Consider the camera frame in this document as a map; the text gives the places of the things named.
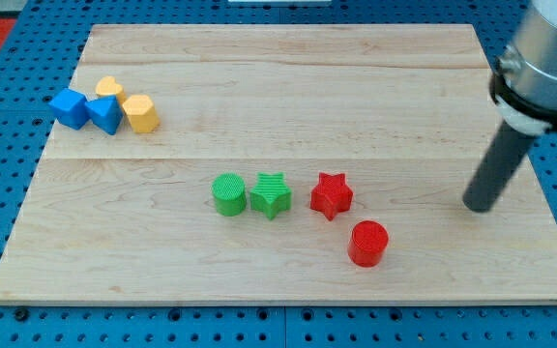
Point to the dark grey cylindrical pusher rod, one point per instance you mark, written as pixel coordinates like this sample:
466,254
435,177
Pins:
504,155

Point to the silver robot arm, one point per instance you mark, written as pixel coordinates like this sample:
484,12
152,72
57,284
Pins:
523,86

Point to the red cylinder block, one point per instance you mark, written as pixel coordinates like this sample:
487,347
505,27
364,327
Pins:
367,243

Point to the red star block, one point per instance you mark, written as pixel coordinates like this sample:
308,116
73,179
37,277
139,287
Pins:
331,195

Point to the light wooden board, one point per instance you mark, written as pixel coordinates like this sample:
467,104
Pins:
402,110

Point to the green star block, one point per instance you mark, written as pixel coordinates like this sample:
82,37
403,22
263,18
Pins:
270,195

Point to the green cylinder block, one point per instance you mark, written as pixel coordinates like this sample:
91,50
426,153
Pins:
229,193

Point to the yellow hexagon block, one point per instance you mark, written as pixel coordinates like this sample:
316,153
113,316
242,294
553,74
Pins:
141,113

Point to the blue triangle block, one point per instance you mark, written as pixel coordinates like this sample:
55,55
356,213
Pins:
105,113

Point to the yellow heart block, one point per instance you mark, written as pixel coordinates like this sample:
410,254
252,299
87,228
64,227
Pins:
109,86

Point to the blue cube block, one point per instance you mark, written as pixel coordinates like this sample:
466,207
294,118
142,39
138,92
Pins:
68,107

